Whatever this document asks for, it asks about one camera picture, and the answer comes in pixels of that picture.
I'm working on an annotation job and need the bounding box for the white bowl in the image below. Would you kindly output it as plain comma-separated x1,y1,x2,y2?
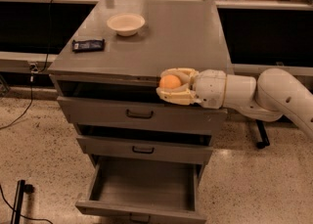
107,13,146,36

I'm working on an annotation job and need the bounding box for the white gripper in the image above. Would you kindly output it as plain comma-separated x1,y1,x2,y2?
156,67,227,109

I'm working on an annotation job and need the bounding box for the dark blue snack bar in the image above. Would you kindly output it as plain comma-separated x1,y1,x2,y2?
71,39,105,53

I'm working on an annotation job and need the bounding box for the black power cable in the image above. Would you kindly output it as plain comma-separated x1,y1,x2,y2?
0,0,66,131

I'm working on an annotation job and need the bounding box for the grey top drawer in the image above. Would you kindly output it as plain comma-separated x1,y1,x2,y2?
57,96,227,135

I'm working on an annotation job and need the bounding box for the orange fruit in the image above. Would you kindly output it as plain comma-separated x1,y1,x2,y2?
159,74,182,89

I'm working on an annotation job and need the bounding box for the black table leg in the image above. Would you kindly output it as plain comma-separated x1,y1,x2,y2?
256,120,270,149

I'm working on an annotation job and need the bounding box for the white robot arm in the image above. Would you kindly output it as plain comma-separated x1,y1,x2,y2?
156,68,313,138

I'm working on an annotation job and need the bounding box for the grey middle drawer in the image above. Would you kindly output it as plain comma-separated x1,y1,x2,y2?
77,135,212,164

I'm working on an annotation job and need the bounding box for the grey drawer cabinet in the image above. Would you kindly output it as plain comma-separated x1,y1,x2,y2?
47,0,237,224

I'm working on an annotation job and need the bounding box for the black stand with cable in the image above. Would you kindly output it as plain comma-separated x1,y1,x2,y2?
0,180,54,224

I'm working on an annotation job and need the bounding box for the grey bottom drawer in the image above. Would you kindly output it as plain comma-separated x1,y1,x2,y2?
75,157,206,224

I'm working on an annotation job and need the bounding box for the grey drawer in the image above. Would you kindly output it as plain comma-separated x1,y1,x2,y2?
75,157,206,224
77,135,212,164
57,96,227,135

